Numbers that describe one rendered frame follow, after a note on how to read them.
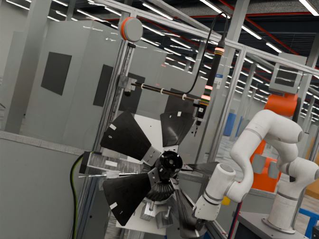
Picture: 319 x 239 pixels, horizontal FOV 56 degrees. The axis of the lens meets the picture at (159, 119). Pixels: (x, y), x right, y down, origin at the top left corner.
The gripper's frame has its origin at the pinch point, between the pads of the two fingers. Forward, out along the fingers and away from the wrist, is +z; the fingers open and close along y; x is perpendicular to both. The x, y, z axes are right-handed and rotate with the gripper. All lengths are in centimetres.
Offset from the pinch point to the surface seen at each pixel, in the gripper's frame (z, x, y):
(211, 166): -13.6, -32.3, -9.4
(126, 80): -33, -79, 44
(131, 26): -63, -97, 50
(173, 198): 2.4, -19.0, 8.8
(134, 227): 20.6, -13.9, 24.0
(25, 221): 83, -68, 84
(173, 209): 10.8, -21.0, 5.6
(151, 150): -16.8, -27.8, 26.0
